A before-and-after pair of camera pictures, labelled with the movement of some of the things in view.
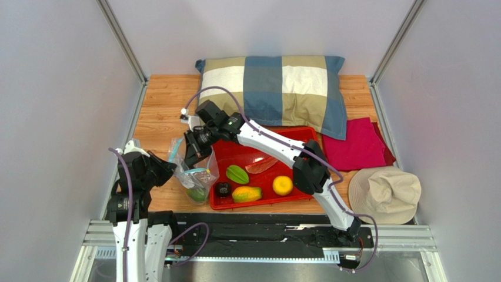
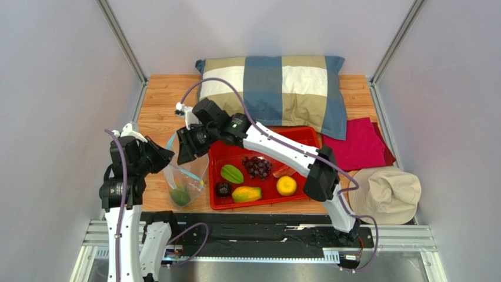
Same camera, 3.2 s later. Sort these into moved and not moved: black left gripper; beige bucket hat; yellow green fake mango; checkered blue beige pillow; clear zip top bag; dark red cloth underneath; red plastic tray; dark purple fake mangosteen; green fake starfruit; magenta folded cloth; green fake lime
Moved: clear zip top bag; black left gripper; green fake lime; green fake starfruit
Not moved: beige bucket hat; yellow green fake mango; dark purple fake mangosteen; magenta folded cloth; red plastic tray; dark red cloth underneath; checkered blue beige pillow
